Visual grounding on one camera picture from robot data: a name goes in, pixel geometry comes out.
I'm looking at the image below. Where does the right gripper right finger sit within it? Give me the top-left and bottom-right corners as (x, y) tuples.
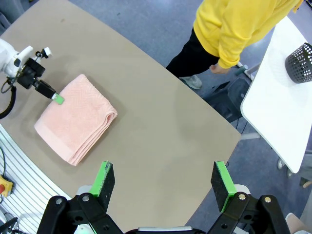
(207, 160), (291, 234)

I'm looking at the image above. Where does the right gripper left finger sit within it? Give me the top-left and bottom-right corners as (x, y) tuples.
(36, 160), (128, 234)

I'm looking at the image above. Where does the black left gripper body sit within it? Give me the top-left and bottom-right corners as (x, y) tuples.
(17, 58), (46, 90)

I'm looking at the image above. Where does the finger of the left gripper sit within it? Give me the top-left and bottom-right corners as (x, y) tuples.
(36, 79), (65, 101)
(35, 83), (63, 106)

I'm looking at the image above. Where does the pink towel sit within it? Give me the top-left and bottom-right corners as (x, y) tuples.
(33, 74), (118, 167)

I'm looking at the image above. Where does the dark perforated laundry basket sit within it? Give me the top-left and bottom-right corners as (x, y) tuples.
(284, 42), (312, 85)

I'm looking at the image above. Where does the right forearm yellow sleeve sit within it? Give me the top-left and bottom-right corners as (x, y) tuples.
(216, 21), (254, 70)

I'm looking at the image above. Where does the person's right hand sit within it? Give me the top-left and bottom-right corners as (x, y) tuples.
(210, 63), (229, 75)

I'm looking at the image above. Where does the white side table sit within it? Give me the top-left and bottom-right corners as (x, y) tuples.
(240, 15), (312, 174)

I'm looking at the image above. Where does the yellow emergency stop box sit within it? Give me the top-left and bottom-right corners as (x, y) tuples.
(0, 174), (16, 196)

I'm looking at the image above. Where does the person in yellow hoodie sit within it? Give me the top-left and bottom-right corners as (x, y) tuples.
(165, 0), (304, 90)

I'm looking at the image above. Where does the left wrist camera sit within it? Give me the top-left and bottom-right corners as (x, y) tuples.
(35, 47), (53, 60)

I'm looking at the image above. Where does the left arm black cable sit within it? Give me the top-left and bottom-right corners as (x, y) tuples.
(0, 75), (18, 120)

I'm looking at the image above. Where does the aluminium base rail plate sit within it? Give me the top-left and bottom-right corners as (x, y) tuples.
(0, 123), (74, 234)

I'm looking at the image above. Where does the thin black cable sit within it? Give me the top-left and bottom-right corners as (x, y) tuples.
(0, 146), (7, 177)

